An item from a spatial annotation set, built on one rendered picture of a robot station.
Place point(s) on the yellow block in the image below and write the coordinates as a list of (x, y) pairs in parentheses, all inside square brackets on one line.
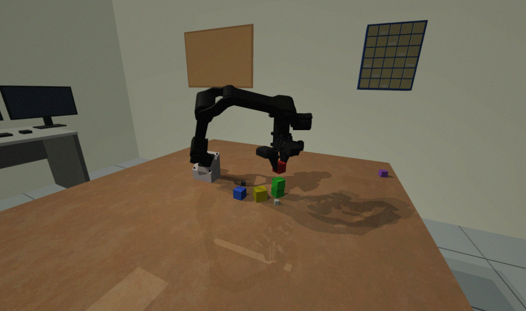
[(260, 193)]

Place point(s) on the blue block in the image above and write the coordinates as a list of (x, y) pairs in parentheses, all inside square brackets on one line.
[(239, 193)]

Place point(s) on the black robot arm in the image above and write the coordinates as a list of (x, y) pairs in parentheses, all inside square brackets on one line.
[(280, 107)]

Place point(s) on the red block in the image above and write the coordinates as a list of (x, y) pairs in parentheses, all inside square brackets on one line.
[(281, 167)]

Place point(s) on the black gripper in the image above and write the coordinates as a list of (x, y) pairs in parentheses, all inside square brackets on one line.
[(272, 153)]

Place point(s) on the green block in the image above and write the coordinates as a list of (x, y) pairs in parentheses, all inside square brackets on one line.
[(277, 193), (278, 183)]

